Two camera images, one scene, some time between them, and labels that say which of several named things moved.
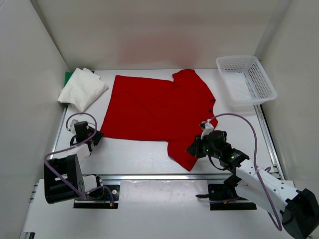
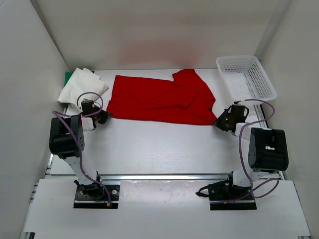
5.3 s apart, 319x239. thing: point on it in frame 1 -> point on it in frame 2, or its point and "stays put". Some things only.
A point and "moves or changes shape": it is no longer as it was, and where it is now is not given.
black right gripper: x=192 y=150 -> x=219 y=123
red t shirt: x=179 y=111 moves or changes shape
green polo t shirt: x=68 y=75 stays put
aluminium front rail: x=194 y=176 stays put
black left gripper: x=98 y=136 -> x=106 y=115
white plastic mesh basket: x=246 y=83 stays put
